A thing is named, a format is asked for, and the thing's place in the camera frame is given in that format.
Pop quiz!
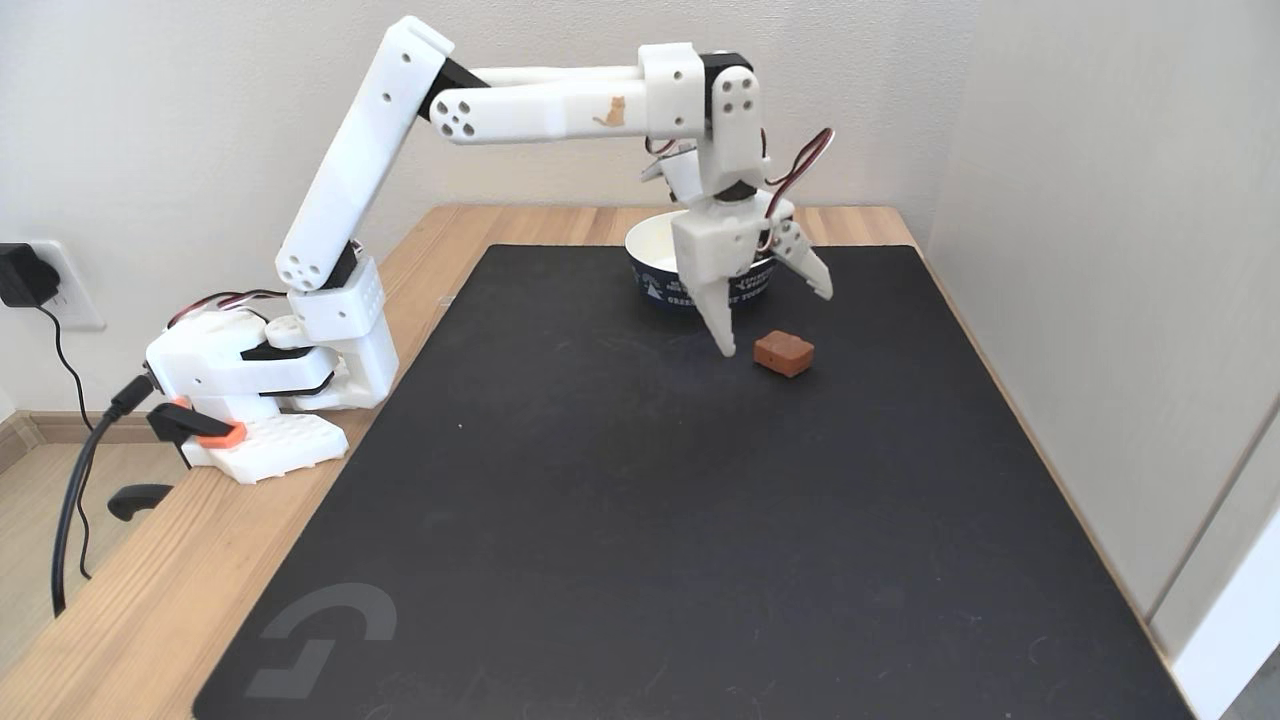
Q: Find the brown block toy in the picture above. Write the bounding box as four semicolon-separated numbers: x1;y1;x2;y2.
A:
753;330;815;379

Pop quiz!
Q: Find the dark blue paper bowl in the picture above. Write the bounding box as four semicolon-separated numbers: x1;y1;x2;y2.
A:
625;208;783;312

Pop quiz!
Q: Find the black desk mat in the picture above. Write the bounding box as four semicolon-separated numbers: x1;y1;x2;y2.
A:
193;245;1196;720

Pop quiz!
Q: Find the black and orange table clamp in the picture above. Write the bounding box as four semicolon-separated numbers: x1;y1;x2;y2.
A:
108;397;249;522

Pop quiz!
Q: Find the black power adapter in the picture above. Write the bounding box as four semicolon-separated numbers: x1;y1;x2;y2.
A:
0;243;59;309

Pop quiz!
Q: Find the small white camera mount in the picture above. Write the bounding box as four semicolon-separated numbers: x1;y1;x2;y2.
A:
640;140;703;208

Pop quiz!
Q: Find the red and black servo cable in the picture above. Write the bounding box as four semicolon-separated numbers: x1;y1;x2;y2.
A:
758;127;837;253

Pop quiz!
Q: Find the white wall outlet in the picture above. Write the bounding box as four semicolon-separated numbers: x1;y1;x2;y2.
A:
30;238;106;332

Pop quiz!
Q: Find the thin black power cable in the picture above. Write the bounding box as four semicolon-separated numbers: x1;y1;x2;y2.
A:
37;305;94;581

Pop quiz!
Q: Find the thick black cable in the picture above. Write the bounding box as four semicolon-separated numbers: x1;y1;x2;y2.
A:
51;374;157;617

